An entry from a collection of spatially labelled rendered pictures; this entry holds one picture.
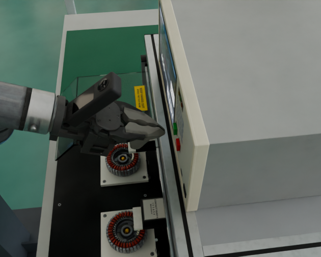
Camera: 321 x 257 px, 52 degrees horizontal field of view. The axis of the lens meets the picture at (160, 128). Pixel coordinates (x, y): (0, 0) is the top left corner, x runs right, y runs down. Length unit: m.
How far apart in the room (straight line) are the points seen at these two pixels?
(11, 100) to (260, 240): 0.48
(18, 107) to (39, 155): 1.63
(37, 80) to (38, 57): 0.28
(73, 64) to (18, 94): 0.96
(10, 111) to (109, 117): 0.16
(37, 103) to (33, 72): 2.19
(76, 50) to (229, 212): 1.16
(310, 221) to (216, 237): 0.18
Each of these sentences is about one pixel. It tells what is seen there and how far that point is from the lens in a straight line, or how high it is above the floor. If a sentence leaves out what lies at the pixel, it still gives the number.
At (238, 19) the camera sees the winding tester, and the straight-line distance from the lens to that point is 0.71.
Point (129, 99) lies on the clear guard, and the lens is 0.88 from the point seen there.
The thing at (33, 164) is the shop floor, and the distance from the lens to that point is 2.17.
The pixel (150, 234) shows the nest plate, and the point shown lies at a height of 0.78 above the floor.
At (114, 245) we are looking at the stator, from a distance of 0.94.
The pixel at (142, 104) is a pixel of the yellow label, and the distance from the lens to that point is 0.86.
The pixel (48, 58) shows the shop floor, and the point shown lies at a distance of 2.87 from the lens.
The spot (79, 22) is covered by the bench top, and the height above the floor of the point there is 0.75.
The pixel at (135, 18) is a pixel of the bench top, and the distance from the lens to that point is 1.79.
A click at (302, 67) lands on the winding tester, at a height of 1.32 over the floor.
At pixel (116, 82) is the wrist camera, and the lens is 0.55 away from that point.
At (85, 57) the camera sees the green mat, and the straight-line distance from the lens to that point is 1.55.
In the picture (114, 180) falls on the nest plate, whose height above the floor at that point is 0.78.
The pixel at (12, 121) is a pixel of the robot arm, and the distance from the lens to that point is 0.58.
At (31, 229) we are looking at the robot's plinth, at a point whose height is 0.02.
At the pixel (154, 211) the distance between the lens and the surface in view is 0.85.
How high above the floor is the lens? 1.69
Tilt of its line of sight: 50 degrees down
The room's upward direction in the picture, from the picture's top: straight up
